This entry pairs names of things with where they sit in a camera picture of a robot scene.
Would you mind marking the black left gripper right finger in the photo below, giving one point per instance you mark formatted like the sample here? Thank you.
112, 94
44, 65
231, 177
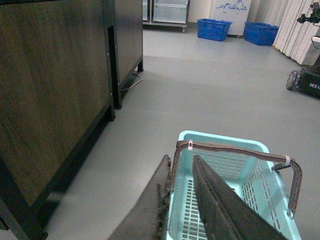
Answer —
224, 215

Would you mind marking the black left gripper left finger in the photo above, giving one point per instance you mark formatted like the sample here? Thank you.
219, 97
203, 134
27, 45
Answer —
147, 220

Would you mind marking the light blue plastic basket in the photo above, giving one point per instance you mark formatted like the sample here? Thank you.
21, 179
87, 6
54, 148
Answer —
267, 183

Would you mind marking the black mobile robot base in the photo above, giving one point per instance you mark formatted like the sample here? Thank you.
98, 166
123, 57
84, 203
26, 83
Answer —
306, 80

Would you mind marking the dark wood display cabinet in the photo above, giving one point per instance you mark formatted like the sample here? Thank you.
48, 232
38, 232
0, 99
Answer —
63, 65

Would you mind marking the blue plastic crate right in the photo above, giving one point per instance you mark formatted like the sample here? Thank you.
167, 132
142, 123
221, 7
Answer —
259, 33

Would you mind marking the blue plastic crate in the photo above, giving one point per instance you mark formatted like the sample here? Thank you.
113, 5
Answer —
259, 33
211, 29

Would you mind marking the blue plastic crate left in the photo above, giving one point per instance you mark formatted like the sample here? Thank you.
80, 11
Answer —
211, 29

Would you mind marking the glass door refrigerator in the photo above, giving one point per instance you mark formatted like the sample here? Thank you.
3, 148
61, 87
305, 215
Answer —
167, 14

